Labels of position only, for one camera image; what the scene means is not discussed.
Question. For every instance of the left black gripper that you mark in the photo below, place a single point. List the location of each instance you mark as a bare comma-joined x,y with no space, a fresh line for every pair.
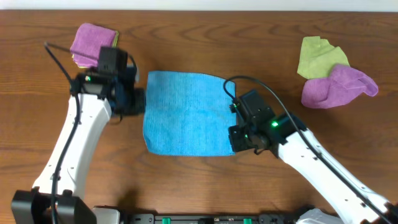
138,105

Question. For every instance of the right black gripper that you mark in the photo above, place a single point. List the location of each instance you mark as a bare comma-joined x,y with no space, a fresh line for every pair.
237,145

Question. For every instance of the blue microfiber cloth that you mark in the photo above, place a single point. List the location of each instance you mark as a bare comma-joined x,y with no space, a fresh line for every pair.
187,114

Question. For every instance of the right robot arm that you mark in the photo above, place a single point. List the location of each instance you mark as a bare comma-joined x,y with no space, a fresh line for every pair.
291,141

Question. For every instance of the folded green cloth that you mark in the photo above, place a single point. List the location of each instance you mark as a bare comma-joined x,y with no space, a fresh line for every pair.
115,39

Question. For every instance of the folded purple cloth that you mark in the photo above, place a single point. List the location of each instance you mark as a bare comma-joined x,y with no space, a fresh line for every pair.
91,43

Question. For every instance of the crumpled green cloth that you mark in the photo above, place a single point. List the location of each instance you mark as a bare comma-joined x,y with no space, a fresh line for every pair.
318,57

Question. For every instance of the crumpled purple cloth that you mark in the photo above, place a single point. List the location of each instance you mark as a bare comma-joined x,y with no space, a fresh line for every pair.
342,86

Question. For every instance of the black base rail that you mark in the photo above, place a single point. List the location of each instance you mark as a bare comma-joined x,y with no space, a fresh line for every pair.
267,218

